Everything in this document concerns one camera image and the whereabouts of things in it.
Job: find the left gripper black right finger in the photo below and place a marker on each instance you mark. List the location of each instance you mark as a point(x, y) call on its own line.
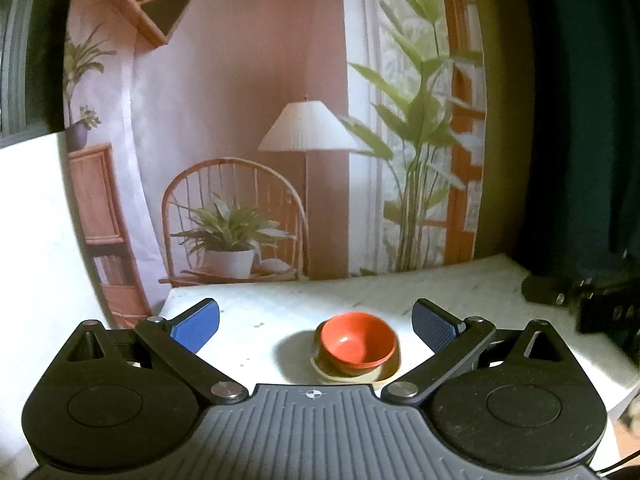
point(457, 345)

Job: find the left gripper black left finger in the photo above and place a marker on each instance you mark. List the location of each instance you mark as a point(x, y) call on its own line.
point(175, 342)

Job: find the red bowl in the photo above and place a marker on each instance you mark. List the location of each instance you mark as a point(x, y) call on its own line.
point(357, 342)

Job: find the floral checked tablecloth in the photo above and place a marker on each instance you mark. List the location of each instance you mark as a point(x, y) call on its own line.
point(539, 404)

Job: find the printed room backdrop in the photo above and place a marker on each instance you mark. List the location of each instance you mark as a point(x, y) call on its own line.
point(230, 141)

